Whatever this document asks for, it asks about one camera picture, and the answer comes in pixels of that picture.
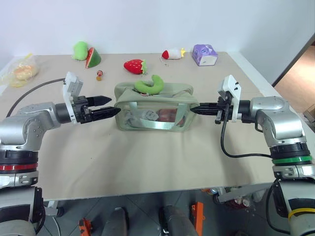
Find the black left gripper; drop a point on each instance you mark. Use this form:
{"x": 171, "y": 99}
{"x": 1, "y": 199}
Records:
{"x": 81, "y": 110}

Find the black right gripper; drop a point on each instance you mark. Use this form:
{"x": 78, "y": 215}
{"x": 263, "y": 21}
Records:
{"x": 225, "y": 110}

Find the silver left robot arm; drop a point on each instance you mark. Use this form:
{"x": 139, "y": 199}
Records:
{"x": 24, "y": 123}

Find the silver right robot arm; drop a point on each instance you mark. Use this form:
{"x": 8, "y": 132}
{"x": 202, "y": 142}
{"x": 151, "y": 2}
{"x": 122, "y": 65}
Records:
{"x": 278, "y": 118}

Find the red item inside pouch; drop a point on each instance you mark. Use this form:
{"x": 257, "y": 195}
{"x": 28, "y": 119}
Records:
{"x": 169, "y": 115}

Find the grey cloth inside pouch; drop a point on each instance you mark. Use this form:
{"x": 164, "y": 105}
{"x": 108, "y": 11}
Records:
{"x": 145, "y": 115}

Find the watermelon slice plush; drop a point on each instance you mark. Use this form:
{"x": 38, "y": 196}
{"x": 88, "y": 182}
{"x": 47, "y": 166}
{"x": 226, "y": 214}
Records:
{"x": 93, "y": 59}

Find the red strawberry plush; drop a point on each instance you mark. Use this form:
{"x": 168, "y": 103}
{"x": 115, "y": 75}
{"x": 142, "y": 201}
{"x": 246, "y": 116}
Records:
{"x": 133, "y": 66}

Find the green transparent zip pouch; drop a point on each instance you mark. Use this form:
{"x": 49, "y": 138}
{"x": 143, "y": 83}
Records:
{"x": 152, "y": 100}

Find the light green plush toy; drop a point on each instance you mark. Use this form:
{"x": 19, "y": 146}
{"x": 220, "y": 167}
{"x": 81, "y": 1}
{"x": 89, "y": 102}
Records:
{"x": 80, "y": 50}

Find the white and red plush toy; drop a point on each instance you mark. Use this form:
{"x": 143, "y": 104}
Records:
{"x": 172, "y": 53}

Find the small red figurine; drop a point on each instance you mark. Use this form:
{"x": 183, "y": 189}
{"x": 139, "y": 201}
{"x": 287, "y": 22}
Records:
{"x": 99, "y": 75}

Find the purple tissue pack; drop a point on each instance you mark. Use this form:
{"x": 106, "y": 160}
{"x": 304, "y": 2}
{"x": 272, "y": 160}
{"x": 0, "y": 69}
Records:
{"x": 204, "y": 54}

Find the plastic bag with yellow contents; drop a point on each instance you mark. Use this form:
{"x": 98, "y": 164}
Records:
{"x": 23, "y": 70}

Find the cardboard box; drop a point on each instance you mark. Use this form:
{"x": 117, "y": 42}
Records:
{"x": 310, "y": 111}

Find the orange clamp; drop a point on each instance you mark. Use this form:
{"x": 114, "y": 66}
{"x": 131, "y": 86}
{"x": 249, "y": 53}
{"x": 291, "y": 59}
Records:
{"x": 198, "y": 216}
{"x": 85, "y": 227}

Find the dark rounded shape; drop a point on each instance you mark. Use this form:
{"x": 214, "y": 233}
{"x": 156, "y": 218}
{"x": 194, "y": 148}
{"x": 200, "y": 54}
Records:
{"x": 176, "y": 221}

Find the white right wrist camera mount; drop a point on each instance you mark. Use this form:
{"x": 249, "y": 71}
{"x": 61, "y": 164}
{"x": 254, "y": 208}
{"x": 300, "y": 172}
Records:
{"x": 232, "y": 84}

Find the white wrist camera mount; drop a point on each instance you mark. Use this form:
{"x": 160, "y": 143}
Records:
{"x": 71, "y": 84}
{"x": 232, "y": 84}

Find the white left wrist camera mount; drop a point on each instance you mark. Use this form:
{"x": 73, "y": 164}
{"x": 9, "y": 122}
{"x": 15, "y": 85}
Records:
{"x": 71, "y": 84}

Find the white table bracket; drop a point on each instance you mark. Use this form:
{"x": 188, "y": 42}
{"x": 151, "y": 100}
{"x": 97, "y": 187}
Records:
{"x": 53, "y": 209}
{"x": 233, "y": 195}

